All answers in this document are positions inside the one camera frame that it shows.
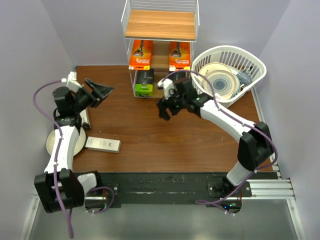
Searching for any orange razor box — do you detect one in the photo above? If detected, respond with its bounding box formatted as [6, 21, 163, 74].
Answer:
[169, 41, 191, 72]
[128, 39, 154, 71]

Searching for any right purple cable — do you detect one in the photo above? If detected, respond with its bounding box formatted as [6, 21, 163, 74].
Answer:
[157, 69, 278, 211]

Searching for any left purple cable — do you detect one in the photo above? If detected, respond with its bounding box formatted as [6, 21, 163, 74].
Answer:
[33, 79, 115, 239]

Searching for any silver grey box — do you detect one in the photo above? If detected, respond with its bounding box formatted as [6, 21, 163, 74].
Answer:
[84, 136, 121, 154]

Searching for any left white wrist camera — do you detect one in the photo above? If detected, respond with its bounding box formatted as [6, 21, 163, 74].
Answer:
[61, 71, 82, 93]

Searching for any white wire wooden shelf unit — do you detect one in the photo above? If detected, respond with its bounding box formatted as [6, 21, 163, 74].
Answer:
[121, 0, 200, 98]

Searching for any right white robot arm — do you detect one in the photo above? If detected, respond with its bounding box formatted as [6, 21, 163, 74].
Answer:
[157, 79, 275, 197]

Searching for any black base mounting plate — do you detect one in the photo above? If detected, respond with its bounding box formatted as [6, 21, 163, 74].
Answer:
[74, 171, 252, 210]

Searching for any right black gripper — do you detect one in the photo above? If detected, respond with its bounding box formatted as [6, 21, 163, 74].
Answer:
[156, 87, 187, 122]

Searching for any purple cable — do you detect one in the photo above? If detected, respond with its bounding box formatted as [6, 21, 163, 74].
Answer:
[157, 69, 278, 211]
[33, 79, 115, 239]

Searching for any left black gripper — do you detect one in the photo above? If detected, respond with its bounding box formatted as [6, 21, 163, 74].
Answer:
[71, 79, 113, 113]

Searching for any cream plate on table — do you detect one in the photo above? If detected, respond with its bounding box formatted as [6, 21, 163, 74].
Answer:
[46, 128, 86, 156]

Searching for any grey object in basket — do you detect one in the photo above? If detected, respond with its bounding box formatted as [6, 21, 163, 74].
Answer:
[236, 70, 253, 87]

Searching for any aluminium frame rail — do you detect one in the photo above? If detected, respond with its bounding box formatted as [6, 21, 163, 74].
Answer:
[18, 174, 307, 240]

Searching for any blue ringed plate in basket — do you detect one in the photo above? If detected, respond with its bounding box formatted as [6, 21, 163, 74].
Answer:
[203, 70, 240, 100]

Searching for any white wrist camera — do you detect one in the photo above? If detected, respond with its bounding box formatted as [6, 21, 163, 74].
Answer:
[61, 71, 82, 93]
[157, 78, 176, 100]

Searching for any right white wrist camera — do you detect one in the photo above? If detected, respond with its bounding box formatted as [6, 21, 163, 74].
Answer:
[157, 78, 176, 100]

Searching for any white small box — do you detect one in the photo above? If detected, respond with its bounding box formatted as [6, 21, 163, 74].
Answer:
[80, 108, 91, 130]

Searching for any cream plate in basket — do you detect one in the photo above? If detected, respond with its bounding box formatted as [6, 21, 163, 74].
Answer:
[195, 62, 233, 81]

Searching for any white plastic slatted basket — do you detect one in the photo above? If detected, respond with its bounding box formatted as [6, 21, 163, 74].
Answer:
[191, 45, 267, 108]

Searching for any black green razor box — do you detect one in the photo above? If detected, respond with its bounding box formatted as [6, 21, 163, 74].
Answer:
[169, 71, 188, 83]
[134, 69, 155, 98]

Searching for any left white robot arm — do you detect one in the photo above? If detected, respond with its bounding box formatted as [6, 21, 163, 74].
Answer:
[34, 78, 113, 213]

